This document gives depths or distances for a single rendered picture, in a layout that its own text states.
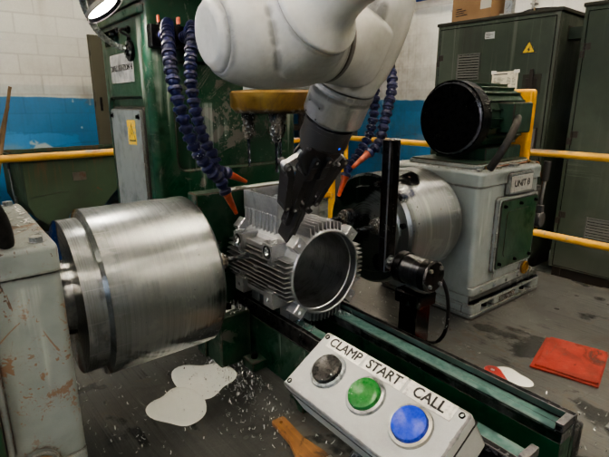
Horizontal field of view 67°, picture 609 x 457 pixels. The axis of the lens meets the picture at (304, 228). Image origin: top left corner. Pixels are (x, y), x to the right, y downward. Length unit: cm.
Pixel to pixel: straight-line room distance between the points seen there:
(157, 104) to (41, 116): 497
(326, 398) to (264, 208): 51
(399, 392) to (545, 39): 369
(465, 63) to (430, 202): 330
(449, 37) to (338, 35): 391
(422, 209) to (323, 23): 60
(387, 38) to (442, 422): 43
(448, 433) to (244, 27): 39
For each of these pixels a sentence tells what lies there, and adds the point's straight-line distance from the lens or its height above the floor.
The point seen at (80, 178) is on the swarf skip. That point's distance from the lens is 495.
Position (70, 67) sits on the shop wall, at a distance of 603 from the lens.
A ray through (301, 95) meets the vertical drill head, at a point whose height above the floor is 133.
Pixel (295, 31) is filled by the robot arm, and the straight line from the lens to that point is 47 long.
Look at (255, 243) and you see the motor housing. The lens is 87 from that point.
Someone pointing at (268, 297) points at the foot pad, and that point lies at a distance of 85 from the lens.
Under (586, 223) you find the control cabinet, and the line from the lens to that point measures 390.
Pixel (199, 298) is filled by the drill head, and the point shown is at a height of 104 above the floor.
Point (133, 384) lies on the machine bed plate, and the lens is 98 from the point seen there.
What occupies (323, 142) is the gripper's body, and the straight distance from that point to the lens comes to 68.
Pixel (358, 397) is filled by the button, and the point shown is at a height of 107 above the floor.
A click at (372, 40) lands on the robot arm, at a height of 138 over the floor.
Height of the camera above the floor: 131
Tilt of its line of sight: 15 degrees down
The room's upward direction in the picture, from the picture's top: straight up
